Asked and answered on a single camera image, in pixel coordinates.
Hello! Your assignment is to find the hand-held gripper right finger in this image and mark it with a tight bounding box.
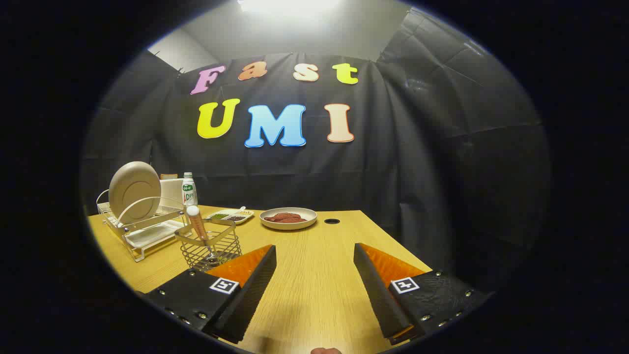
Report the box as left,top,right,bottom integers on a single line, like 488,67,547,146
353,242,494,346

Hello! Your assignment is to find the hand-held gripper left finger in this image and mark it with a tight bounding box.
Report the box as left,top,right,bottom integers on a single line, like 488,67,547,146
140,244,277,344

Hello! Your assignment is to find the metal wire basket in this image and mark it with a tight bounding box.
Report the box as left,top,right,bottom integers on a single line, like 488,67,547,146
175,219,243,272

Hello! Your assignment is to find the white wire dish rack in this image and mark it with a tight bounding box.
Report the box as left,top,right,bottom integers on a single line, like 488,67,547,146
96,189,190,262

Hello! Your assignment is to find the beige round plate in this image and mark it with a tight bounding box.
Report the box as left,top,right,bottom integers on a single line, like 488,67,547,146
109,161,162,224

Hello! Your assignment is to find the white oval dish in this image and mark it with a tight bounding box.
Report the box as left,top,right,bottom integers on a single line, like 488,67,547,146
259,207,318,231

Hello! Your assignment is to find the white divided tray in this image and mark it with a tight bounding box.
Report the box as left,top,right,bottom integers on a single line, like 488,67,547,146
206,206,255,225

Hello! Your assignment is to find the white drip tray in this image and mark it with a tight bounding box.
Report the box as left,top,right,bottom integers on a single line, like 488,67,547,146
123,220,185,249

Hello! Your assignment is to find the white bottle with green label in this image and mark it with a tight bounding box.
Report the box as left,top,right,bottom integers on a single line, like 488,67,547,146
181,172,198,207

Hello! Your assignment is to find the white toaster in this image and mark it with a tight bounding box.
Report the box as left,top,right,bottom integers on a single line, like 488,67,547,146
160,178,185,207

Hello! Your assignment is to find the bright ceiling light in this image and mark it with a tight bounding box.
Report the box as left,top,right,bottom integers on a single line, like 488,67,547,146
237,0,342,15

